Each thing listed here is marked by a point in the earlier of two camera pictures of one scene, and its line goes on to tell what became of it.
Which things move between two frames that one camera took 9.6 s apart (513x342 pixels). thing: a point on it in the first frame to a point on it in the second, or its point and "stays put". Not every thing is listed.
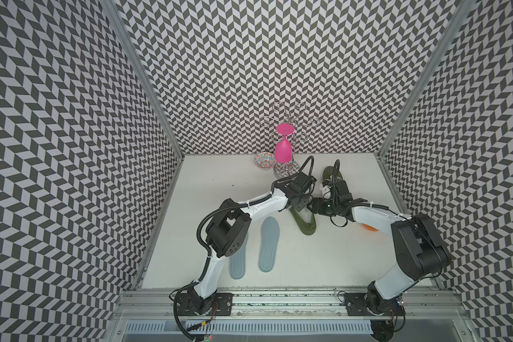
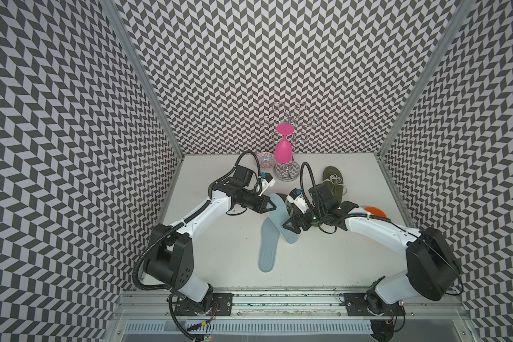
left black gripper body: [302, 202] to [251, 199]
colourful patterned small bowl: [264, 160] stays put
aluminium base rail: [419, 305] stays put
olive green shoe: [328, 172] stays put
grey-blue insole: [269, 236] stays put
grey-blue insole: [237, 263] to [279, 216]
